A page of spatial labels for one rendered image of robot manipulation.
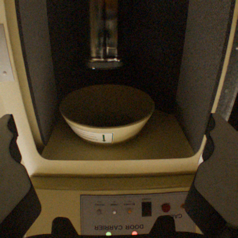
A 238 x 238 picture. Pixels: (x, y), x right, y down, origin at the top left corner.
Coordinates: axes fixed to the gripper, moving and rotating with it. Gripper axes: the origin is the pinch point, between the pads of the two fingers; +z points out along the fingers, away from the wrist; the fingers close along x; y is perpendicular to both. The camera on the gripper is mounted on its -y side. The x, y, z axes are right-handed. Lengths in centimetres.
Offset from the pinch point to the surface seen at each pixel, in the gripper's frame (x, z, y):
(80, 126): -4.8, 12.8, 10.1
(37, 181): -12.9, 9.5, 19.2
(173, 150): 10.5, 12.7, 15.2
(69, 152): -7.1, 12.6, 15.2
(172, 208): 9.9, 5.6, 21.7
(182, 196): 11.6, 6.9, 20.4
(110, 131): -0.2, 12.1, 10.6
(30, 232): -13.9, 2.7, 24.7
